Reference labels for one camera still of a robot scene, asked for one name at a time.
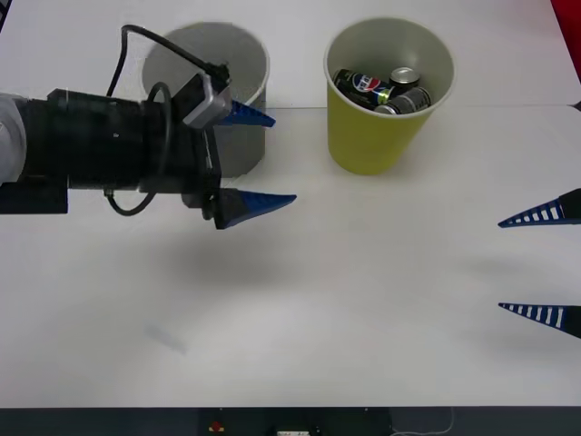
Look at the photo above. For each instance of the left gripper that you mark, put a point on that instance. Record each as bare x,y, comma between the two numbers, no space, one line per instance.
181,159

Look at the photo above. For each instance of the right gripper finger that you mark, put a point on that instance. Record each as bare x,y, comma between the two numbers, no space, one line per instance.
551,315
551,212

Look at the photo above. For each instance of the black can with blue-red print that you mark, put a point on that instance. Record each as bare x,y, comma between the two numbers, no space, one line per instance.
358,84

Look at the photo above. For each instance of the yellow-green plastic bin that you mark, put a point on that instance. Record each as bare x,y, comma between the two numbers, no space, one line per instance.
363,145

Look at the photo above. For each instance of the silver drink can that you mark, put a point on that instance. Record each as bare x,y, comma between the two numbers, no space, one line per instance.
408,101

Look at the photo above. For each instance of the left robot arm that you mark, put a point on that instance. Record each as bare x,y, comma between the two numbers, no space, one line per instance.
91,136

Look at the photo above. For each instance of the plain black can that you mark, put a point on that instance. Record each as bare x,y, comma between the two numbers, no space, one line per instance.
404,76

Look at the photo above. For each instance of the red button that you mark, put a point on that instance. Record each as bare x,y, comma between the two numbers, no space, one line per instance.
216,427

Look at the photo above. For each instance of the grey plastic bin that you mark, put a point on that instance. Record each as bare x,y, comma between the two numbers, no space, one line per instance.
247,152

